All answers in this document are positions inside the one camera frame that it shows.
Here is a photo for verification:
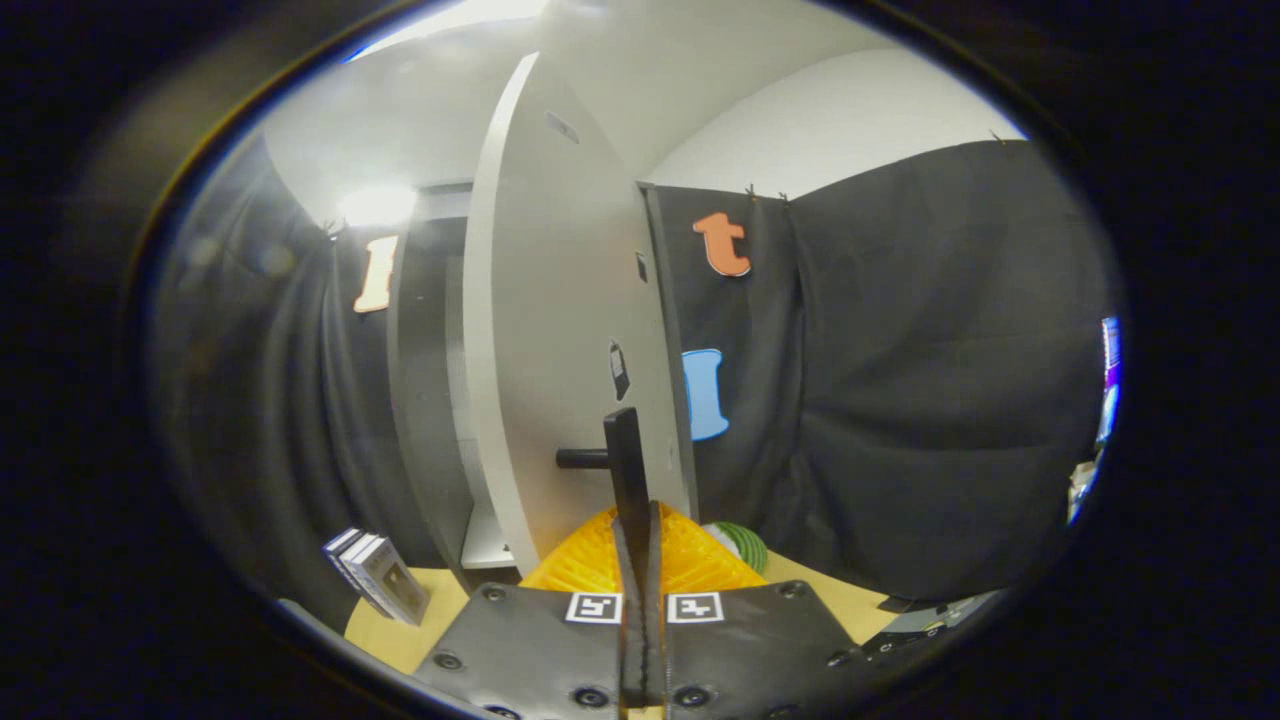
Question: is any grey cover book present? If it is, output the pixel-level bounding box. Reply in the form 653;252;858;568
350;538;431;626

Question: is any grey shoe cabinet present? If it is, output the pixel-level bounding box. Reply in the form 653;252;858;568
388;180;698;581

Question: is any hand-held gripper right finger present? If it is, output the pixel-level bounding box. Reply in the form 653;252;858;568
648;500;901;720

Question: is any green striped toy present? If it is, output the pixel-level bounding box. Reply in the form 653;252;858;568
705;520;769;576

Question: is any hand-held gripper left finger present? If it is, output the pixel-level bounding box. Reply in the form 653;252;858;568
412;505;651;720

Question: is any ceiling light panel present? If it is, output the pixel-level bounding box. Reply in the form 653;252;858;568
338;185;419;229
350;0;551;61

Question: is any blue white book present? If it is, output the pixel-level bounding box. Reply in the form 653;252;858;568
322;528;363;586
335;533;386;611

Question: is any computer monitor screen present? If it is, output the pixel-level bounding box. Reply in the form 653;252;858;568
1095;315;1123;446

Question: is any white shoe cabinet door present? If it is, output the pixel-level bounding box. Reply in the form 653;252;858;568
462;50;691;576

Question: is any black door handle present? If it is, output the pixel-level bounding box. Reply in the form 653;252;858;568
556;408;653;561

